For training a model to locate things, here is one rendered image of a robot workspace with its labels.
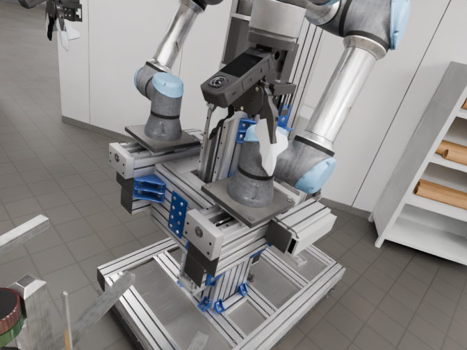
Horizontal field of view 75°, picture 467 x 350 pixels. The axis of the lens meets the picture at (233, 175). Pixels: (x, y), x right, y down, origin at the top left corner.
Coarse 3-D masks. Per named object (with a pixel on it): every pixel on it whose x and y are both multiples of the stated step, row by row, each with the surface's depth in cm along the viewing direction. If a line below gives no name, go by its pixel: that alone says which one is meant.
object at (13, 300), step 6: (0, 294) 41; (6, 294) 41; (12, 294) 41; (0, 300) 40; (6, 300) 40; (12, 300) 40; (0, 306) 39; (6, 306) 39; (12, 306) 40; (0, 312) 39; (6, 312) 39; (0, 318) 38; (24, 318) 44; (24, 324) 44; (24, 330) 45; (0, 348) 43; (6, 348) 44; (12, 348) 45; (18, 348) 46
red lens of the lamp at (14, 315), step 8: (0, 288) 42; (8, 288) 42; (16, 296) 41; (16, 304) 40; (16, 312) 40; (0, 320) 38; (8, 320) 39; (16, 320) 40; (0, 328) 38; (8, 328) 39
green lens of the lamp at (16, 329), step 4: (20, 316) 41; (20, 320) 41; (16, 324) 40; (20, 324) 41; (12, 328) 40; (16, 328) 41; (20, 328) 42; (8, 332) 39; (12, 332) 40; (16, 332) 41; (0, 336) 39; (4, 336) 39; (8, 336) 40; (12, 336) 40; (16, 336) 41; (0, 340) 39; (4, 340) 40; (8, 340) 40; (12, 340) 41; (0, 344) 39; (4, 344) 40
